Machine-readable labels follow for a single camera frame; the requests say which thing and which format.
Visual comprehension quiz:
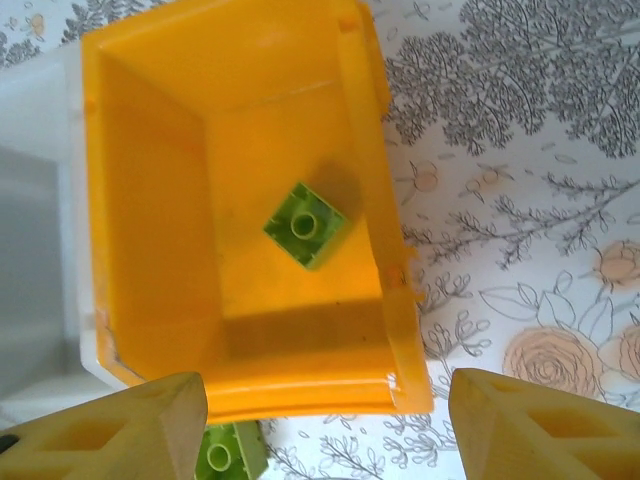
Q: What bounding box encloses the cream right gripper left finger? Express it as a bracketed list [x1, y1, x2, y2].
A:
[0, 370, 209, 480]

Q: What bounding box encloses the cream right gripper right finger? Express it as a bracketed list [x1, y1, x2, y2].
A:
[446, 368, 640, 480]

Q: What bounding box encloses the green lego brick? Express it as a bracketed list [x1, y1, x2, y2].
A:
[192, 421, 270, 480]
[262, 181, 350, 271]

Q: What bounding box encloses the white plastic bin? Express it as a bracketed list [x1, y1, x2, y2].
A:
[0, 49, 146, 416]

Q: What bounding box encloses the yellow plastic bin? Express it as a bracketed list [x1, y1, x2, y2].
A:
[79, 0, 435, 425]

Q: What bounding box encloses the floral patterned tablecloth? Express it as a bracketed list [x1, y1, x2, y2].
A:
[0, 0, 640, 480]

